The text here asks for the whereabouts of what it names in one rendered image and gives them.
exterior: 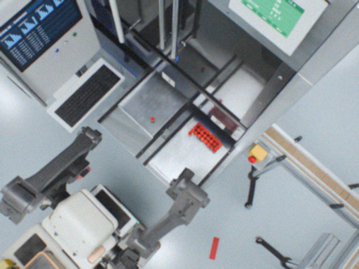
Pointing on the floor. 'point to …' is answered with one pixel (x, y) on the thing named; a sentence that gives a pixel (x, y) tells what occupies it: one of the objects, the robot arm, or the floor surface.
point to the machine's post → (306, 77)
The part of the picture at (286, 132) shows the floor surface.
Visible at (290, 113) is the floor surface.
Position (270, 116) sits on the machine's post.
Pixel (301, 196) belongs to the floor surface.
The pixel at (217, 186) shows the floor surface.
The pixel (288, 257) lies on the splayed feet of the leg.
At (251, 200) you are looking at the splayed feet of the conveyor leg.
